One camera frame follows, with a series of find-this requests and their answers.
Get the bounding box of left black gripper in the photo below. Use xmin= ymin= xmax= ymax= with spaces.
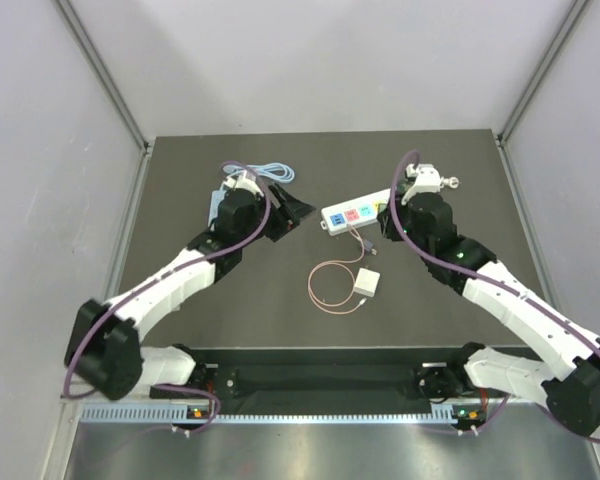
xmin=238 ymin=182 xmax=315 ymax=247

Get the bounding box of white multicolour power strip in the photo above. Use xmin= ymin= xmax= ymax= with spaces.
xmin=320 ymin=188 xmax=390 ymax=236

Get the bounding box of pink usb cable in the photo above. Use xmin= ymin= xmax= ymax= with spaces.
xmin=307 ymin=224 xmax=379 ymax=316

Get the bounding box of white charger block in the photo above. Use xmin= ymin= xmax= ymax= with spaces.
xmin=353 ymin=268 xmax=380 ymax=298

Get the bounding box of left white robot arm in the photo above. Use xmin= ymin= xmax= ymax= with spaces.
xmin=64 ymin=182 xmax=315 ymax=401

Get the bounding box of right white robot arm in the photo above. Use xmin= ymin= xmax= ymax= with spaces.
xmin=378 ymin=193 xmax=600 ymax=436

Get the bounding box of light blue power strip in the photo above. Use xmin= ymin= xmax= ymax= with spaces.
xmin=208 ymin=162 xmax=296 ymax=226

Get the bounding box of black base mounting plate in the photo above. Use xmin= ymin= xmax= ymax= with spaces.
xmin=186 ymin=347 xmax=487 ymax=403

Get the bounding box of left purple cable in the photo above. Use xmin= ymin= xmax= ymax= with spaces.
xmin=62 ymin=159 xmax=274 ymax=400

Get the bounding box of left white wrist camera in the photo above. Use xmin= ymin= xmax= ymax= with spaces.
xmin=222 ymin=170 xmax=263 ymax=196

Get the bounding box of slotted cable duct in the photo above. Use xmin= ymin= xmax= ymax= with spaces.
xmin=79 ymin=402 xmax=486 ymax=425

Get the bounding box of left aluminium frame post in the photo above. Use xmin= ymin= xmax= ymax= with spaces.
xmin=51 ymin=0 xmax=150 ymax=153

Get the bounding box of aluminium frame post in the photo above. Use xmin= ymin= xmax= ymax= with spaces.
xmin=51 ymin=0 xmax=150 ymax=153
xmin=495 ymin=0 xmax=592 ymax=148

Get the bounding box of right aluminium frame post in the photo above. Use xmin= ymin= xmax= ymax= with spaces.
xmin=495 ymin=0 xmax=592 ymax=148

